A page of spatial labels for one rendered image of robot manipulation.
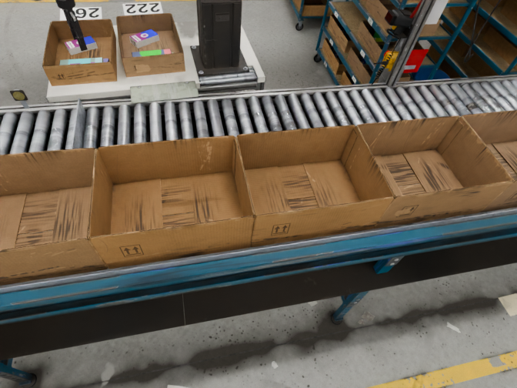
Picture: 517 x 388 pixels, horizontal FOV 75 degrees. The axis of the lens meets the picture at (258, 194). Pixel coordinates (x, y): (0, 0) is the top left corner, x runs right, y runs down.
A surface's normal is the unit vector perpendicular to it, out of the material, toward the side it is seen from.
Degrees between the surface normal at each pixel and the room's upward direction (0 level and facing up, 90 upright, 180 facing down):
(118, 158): 90
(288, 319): 0
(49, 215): 0
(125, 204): 1
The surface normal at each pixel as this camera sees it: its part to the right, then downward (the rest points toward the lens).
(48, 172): 0.21, 0.79
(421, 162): 0.09, -0.59
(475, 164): -0.97, 0.11
